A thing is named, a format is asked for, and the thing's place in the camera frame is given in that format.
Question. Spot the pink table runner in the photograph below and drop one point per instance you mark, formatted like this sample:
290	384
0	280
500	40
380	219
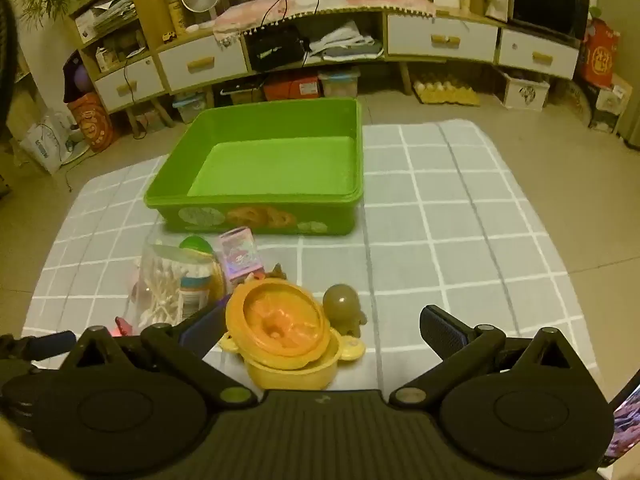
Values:
300	7

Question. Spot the white cabinet drawer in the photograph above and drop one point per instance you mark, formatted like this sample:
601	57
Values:
132	85
202	62
539	54
442	37

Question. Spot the pink printed card box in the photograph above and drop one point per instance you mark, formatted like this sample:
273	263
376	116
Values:
242	255

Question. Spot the printed cardboard box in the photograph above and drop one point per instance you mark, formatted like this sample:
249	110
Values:
611	105

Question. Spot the clear bag of cotton swabs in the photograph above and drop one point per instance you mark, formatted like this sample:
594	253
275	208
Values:
160	285

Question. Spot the green toy ball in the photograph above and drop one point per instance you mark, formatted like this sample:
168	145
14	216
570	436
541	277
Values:
196	245

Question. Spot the clear plastic storage box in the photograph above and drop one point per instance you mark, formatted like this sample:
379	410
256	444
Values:
340	84

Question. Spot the brown rubber hand toy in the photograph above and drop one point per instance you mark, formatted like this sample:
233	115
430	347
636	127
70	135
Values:
276	272

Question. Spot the green plastic bin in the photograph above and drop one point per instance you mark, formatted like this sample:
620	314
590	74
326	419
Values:
280	170

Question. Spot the small bottle with blue label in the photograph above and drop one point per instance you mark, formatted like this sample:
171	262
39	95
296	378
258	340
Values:
194	297

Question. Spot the blue lid storage box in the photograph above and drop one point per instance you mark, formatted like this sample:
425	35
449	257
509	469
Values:
190	109

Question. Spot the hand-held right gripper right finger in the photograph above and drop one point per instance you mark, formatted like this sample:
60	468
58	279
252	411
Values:
442	332

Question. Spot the grey checked blanket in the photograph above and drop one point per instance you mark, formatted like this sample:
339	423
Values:
450	210

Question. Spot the orange toy pot lid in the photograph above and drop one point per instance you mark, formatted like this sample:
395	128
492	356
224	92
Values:
277	320

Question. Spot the black keyboard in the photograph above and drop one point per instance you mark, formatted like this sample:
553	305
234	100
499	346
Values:
241	91

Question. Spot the person's yellow clothing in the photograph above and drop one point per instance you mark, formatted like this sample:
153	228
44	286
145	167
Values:
15	460

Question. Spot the stack of papers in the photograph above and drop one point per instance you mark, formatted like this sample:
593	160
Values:
105	15

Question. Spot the white carved crate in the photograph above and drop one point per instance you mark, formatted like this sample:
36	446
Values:
525	91

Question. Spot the red shoe box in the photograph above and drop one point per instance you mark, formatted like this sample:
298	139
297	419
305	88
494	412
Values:
292	89

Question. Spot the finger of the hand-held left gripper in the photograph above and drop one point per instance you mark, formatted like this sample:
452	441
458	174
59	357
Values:
50	344

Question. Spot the yellow can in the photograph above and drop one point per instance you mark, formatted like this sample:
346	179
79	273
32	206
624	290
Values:
176	17

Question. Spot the small red toy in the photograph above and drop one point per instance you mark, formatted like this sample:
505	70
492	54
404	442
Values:
123	326

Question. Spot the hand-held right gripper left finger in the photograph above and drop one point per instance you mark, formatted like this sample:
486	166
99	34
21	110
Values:
202	327

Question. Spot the folded clothes pile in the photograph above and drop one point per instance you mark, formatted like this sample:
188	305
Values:
345	42

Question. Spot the yellow toy car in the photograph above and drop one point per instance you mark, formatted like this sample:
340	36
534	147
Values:
169	36

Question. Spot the long wooden cabinet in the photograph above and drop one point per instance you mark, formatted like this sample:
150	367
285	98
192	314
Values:
350	15

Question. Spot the red printed drum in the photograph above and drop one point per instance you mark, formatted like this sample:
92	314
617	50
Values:
92	125

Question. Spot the black microwave oven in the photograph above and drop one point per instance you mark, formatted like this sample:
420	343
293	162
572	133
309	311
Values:
547	5

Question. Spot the egg tray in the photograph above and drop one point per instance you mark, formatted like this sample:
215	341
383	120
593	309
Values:
445	92

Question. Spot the black bag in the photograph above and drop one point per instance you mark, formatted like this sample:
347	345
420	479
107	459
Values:
275	50

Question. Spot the yellow toy pot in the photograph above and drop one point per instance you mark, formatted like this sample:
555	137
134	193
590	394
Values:
295	372

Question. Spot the white plastic bag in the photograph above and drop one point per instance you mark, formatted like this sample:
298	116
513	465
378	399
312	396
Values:
47	145

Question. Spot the brown rubber octopus toy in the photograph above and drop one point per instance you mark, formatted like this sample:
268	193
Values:
340	305

